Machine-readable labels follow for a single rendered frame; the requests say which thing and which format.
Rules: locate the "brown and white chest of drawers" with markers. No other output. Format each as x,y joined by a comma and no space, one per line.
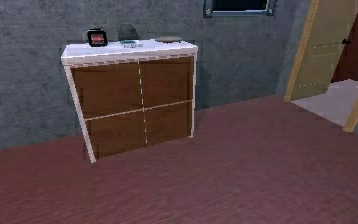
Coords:
130,100

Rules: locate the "grey flat dish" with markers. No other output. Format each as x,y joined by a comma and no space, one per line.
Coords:
168,39

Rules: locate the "black alarm clock red face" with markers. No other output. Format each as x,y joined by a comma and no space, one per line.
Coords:
97,37

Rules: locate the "grey framed window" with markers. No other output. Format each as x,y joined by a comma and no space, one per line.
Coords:
239,6

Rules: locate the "tan room door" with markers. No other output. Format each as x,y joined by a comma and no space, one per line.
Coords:
320,50

